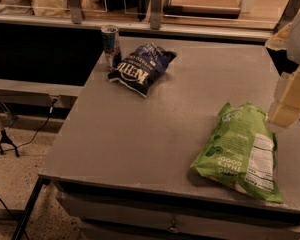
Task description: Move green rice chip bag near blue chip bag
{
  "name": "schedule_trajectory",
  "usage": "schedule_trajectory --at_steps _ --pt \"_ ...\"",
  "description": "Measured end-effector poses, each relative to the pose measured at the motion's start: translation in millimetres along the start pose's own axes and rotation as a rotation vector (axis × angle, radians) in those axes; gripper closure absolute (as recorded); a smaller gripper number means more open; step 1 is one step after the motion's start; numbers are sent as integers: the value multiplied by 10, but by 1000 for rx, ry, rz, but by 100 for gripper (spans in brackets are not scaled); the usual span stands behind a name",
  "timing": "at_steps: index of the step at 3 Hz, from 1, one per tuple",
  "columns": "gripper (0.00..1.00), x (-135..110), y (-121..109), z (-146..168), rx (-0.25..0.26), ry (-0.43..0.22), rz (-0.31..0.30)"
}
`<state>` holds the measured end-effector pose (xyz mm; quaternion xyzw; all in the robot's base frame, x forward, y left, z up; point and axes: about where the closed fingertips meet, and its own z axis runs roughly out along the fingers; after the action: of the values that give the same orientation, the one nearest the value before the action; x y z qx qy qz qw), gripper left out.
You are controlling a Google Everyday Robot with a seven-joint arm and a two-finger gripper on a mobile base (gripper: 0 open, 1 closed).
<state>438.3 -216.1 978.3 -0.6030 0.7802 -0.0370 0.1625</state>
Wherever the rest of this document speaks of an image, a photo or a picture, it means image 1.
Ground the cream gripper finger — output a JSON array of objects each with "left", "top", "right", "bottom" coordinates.
[
  {"left": 266, "top": 66, "right": 300, "bottom": 133},
  {"left": 265, "top": 23, "right": 292, "bottom": 50}
]

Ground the green rice chip bag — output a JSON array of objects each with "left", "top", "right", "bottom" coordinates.
[{"left": 191, "top": 103, "right": 283, "bottom": 203}]

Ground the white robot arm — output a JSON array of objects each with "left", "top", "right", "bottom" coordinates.
[{"left": 265, "top": 11, "right": 300, "bottom": 132}]

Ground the blue kettle chip bag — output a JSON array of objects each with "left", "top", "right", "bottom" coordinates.
[{"left": 108, "top": 43, "right": 177, "bottom": 98}]

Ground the brown pegboard tray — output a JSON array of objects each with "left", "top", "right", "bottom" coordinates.
[{"left": 163, "top": 0, "right": 241, "bottom": 19}]

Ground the silver blue energy drink can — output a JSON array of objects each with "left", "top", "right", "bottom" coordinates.
[{"left": 101, "top": 25, "right": 122, "bottom": 70}]

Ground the black table leg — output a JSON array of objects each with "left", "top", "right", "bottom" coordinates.
[{"left": 11, "top": 177, "right": 50, "bottom": 240}]

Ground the black tripod stand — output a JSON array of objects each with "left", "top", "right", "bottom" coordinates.
[{"left": 0, "top": 116, "right": 19, "bottom": 157}]

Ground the metal shelf bracket right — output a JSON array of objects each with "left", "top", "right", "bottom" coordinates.
[{"left": 274, "top": 0, "right": 300, "bottom": 33}]

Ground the metal shelf bracket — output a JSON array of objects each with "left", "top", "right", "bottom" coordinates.
[
  {"left": 150, "top": 0, "right": 162, "bottom": 30},
  {"left": 68, "top": 0, "right": 84, "bottom": 24},
  {"left": 274, "top": 0, "right": 300, "bottom": 33}
]

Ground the metal shelf bracket middle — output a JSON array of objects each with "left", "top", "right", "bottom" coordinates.
[{"left": 150, "top": 0, "right": 162, "bottom": 30}]

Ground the metal shelf bracket left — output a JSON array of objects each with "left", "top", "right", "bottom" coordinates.
[{"left": 68, "top": 0, "right": 84, "bottom": 24}]

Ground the grey drawer with handle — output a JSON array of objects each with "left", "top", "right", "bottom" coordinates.
[{"left": 56, "top": 191, "right": 300, "bottom": 240}]

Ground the black power cable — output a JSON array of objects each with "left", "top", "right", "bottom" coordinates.
[{"left": 0, "top": 97, "right": 59, "bottom": 155}]

